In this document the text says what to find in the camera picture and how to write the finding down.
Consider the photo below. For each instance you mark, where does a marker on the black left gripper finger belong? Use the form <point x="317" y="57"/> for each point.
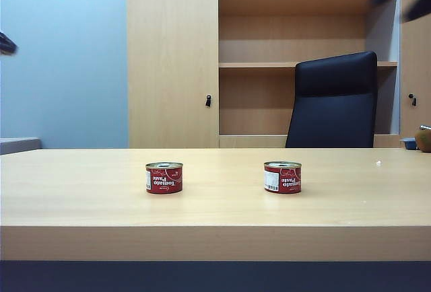
<point x="7" y="49"/>
<point x="6" y="38"/>

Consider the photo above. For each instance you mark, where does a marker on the red tomato paste can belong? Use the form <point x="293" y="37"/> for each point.
<point x="284" y="181"/>
<point x="165" y="182"/>

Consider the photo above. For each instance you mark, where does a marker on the grey low furniture block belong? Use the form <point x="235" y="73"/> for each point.
<point x="18" y="144"/>

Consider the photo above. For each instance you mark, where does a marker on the black cabinet key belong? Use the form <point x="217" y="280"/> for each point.
<point x="208" y="101"/>
<point x="413" y="101"/>

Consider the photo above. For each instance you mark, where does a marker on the silver metal piece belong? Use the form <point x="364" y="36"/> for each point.
<point x="425" y="126"/>

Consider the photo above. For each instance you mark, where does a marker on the black leather office chair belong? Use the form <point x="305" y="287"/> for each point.
<point x="335" y="110"/>

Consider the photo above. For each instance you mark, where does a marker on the brown round object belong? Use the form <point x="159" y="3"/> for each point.
<point x="425" y="141"/>

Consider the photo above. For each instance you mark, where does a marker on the small blue plastic container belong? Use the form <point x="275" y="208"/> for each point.
<point x="409" y="144"/>

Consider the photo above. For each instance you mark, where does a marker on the light wooden shelf cabinet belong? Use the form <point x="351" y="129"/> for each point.
<point x="171" y="53"/>

